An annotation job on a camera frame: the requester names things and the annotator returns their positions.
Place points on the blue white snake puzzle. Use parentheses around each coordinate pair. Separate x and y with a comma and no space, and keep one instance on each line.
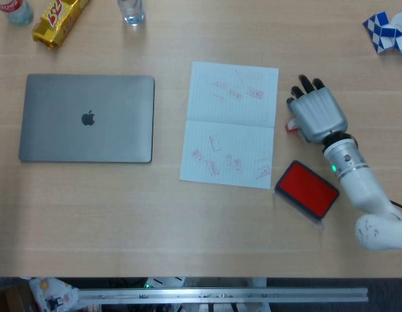
(388,32)

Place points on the red ink pad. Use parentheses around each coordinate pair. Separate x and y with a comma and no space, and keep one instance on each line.
(305,190)

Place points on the white printed plastic bag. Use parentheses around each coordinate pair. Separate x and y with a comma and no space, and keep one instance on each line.
(51,292)

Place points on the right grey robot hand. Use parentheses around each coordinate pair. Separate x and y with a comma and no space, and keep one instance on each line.
(318,113)

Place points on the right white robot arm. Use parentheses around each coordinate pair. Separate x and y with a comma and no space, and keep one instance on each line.
(350,182)

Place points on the aluminium rail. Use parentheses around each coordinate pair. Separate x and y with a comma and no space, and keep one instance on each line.
(220,295)

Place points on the red and white stamp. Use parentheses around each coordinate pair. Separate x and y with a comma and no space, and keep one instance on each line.
(290,126)

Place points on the clear plastic water bottle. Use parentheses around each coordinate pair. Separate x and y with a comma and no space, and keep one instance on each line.
(132,13)

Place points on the open lined notebook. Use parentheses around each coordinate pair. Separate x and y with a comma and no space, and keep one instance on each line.
(230,126)

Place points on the plastic bottle with red label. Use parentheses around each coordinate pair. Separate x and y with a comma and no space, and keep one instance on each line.
(17,11)

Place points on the grey closed laptop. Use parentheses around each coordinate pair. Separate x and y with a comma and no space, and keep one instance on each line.
(87,118)

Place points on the gold snack packet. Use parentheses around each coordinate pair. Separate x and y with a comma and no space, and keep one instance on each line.
(58,21)

